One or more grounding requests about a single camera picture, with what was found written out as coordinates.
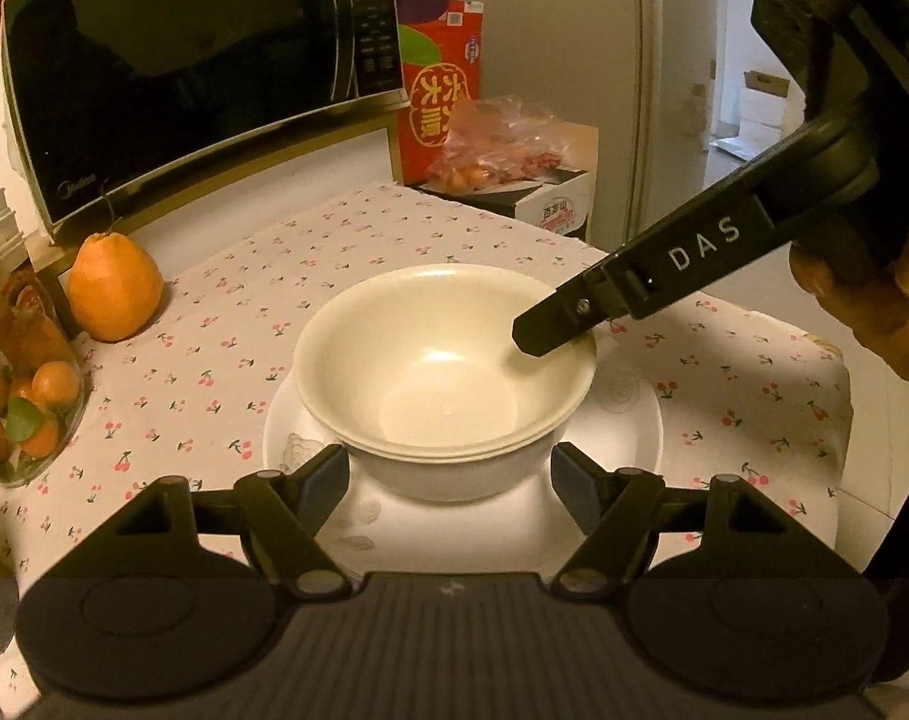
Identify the plastic bag of fruit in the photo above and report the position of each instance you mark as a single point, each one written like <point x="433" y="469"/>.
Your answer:
<point x="499" y="142"/>

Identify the cherry print tablecloth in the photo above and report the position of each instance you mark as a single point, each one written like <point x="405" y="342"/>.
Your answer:
<point x="222" y="292"/>

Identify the large orange with stem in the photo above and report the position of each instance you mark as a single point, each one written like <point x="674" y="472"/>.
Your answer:
<point x="113" y="292"/>

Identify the white door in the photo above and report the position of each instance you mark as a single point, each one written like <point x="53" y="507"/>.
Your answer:
<point x="574" y="22"/>

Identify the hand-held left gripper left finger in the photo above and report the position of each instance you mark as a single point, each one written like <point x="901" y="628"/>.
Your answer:
<point x="327" y="484"/>

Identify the cluster of small tangerines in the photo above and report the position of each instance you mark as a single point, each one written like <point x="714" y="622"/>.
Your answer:
<point x="42" y="405"/>

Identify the white embossed plate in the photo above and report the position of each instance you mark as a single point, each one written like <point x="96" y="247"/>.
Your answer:
<point x="619" y="420"/>

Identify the small white bowl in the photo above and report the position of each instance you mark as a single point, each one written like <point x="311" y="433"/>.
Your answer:
<point x="454" y="480"/>

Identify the black microwave oven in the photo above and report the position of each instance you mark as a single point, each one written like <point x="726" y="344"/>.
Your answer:
<point x="169" y="52"/>

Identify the large cream bowl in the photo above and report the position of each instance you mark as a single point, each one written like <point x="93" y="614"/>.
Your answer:
<point x="439" y="360"/>
<point x="394" y="448"/>

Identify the red carton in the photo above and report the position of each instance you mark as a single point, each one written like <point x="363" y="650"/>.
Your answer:
<point x="435" y="90"/>

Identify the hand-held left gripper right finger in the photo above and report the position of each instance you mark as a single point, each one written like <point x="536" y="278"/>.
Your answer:
<point x="574" y="484"/>

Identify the stack of white containers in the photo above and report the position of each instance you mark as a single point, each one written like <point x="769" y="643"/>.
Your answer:
<point x="0" y="229"/>

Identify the printed cardboard box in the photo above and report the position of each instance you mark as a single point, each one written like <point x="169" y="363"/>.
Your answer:
<point x="559" y="195"/>

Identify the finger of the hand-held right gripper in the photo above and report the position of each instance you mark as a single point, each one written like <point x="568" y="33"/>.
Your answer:
<point x="552" y="326"/>

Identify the small open cardboard box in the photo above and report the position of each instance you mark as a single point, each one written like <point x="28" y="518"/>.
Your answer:
<point x="769" y="90"/>

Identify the person's right hand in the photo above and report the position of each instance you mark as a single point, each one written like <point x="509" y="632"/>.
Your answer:
<point x="897" y="330"/>

